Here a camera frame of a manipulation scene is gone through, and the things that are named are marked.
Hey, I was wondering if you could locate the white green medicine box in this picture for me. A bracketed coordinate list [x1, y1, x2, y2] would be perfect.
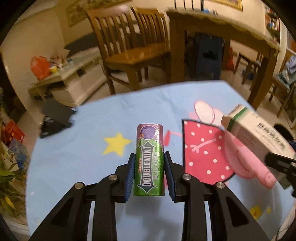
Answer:
[221, 104, 295, 161]

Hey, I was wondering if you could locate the green Doublemint gum can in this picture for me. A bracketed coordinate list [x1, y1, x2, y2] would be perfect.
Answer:
[134, 123, 165, 196]

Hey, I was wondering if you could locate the green potted plant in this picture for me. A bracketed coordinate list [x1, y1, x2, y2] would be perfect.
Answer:
[1, 156, 27, 221]

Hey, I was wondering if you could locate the wooden chair with clothes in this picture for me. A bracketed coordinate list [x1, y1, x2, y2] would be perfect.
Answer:
[269, 48, 295, 117]

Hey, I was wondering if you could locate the light blue cartoon tablecloth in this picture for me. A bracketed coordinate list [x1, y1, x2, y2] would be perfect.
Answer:
[26, 81, 295, 239]

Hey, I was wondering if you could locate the far wooden chair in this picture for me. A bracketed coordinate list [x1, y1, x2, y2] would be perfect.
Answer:
[233, 52, 263, 85]

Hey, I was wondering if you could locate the black phone stand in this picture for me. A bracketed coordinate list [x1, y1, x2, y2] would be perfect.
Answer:
[40, 98, 76, 138]

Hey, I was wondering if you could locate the red gift box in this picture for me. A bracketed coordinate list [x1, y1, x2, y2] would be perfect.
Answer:
[1, 120, 25, 145]

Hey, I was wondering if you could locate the red bag under table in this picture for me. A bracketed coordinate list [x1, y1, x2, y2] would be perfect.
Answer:
[226, 47, 234, 71]

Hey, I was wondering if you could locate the white coffee table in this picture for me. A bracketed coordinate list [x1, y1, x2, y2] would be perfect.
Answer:
[28, 47, 106, 107]

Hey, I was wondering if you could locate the blue plastic stool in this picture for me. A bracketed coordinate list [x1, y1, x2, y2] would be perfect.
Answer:
[196, 34, 223, 80]

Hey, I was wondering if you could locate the yellow cup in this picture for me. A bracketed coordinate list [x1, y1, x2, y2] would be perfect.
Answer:
[49, 65, 58, 73]

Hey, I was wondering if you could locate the orange plastic bag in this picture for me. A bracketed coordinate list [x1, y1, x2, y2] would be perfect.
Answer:
[30, 56, 51, 80]

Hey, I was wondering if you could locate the framed flower painting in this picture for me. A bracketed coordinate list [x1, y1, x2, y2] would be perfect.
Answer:
[210, 0, 243, 11]

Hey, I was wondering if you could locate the wooden dining table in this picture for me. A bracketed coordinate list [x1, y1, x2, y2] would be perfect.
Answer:
[166, 7, 282, 110]

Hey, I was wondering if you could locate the dark sofa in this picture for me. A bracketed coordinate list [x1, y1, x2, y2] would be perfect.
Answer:
[64, 33, 97, 57]

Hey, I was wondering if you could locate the wooden chair near table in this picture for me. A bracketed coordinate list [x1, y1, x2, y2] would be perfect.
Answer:
[86, 5, 171, 94]

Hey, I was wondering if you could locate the framed landscape painting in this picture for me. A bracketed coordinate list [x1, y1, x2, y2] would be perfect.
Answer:
[66, 0, 128, 27]

